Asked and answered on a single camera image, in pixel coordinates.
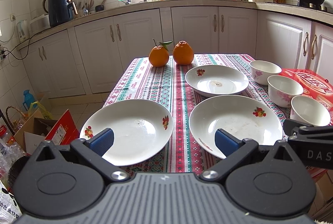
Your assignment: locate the white floral bowl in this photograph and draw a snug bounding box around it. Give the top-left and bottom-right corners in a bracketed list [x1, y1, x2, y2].
[250, 60, 282, 86]
[290, 95, 331, 126]
[267, 75, 304, 108]

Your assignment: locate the white electric kettle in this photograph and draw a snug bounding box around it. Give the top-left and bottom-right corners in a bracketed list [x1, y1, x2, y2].
[16, 20, 30, 42]

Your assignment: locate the bumpy orange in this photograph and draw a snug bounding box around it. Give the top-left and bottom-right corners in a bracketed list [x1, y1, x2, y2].
[173, 41, 194, 65]

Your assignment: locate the white fruit plate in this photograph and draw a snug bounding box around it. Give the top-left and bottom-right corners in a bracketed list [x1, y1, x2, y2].
[80, 99, 173, 166]

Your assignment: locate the black trash bin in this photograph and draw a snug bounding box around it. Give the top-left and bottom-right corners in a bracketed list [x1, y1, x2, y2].
[8, 156, 30, 190]

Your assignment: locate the orange with leaf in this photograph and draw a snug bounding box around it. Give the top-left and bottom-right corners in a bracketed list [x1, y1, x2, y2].
[148, 39, 173, 68]

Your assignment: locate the blue thermos on floor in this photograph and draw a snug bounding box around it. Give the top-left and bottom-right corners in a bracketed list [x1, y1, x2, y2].
[22, 89, 36, 111]

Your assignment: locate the wicker basket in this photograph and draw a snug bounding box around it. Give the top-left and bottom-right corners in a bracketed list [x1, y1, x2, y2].
[5, 105, 28, 133]

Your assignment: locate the red printed box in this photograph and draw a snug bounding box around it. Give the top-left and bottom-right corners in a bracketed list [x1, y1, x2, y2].
[280, 68, 333, 114]

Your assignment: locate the red cardboard box on floor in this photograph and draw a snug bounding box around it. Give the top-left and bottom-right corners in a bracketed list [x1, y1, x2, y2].
[14, 109, 80, 155]

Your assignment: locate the large white plate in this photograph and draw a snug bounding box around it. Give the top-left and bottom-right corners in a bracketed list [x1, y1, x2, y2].
[189, 95, 283, 159]

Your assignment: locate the white stained plate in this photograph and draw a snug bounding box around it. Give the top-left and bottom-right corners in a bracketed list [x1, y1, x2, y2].
[185, 65, 249, 98]

